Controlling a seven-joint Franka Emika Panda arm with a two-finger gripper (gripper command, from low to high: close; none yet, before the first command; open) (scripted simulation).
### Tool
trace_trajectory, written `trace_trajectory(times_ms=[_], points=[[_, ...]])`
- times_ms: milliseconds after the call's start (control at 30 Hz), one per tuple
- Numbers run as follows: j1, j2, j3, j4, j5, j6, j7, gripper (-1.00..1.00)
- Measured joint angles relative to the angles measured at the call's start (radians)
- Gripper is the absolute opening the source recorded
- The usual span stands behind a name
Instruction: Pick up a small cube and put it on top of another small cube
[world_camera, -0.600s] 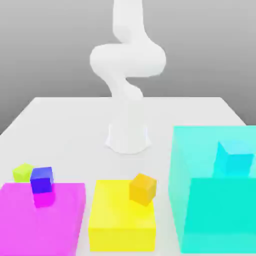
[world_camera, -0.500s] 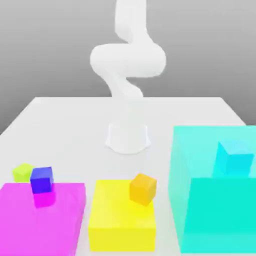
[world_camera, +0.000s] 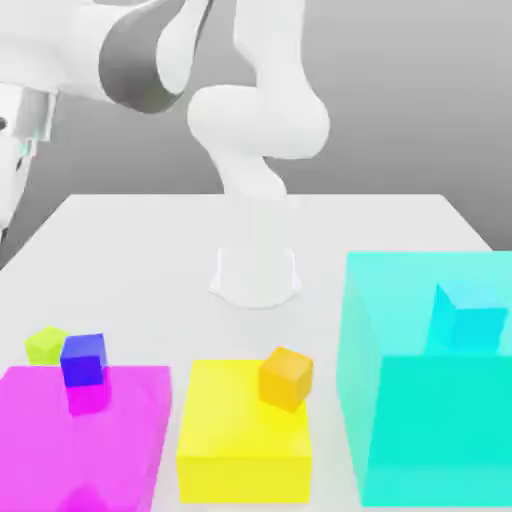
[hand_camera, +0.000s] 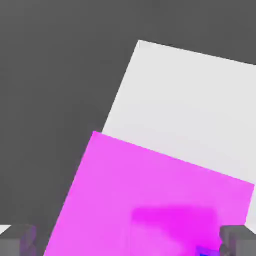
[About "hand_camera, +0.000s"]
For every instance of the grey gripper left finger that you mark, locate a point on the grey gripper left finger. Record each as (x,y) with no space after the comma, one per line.
(14,242)

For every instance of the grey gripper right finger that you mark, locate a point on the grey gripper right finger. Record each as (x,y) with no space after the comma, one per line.
(240,240)

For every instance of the small blue cube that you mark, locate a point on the small blue cube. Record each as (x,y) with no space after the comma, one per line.
(208,252)

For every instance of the large magenta box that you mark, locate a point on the large magenta box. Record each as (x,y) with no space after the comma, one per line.
(140,190)

